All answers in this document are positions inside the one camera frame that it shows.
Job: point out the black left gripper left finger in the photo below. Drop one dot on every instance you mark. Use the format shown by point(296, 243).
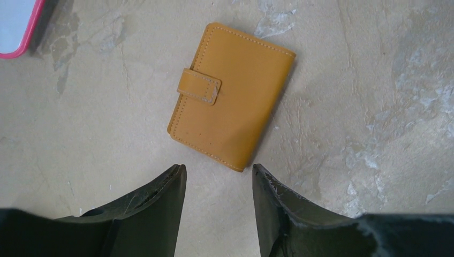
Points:
point(144, 222)

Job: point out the yellow leather card holder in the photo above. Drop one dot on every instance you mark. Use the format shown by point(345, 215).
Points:
point(227, 94)

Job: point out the pink framed whiteboard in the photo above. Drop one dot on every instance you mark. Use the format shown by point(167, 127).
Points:
point(18, 21)

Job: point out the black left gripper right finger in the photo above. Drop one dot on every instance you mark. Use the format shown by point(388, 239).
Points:
point(290, 225)

